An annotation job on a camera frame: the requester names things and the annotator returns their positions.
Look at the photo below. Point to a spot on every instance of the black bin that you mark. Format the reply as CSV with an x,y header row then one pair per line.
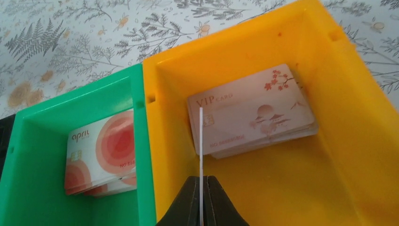
x,y
4,137

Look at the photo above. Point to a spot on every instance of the floral table mat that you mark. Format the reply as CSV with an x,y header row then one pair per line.
x,y
50,47

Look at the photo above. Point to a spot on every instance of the card in far orange bin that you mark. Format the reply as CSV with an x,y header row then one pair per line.
x,y
264,108

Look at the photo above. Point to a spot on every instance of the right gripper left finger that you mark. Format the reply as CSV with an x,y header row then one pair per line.
x,y
185,208

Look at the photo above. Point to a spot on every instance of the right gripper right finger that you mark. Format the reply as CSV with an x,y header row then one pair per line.
x,y
218,208

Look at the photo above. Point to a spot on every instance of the green bin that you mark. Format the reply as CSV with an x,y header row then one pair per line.
x,y
32,181

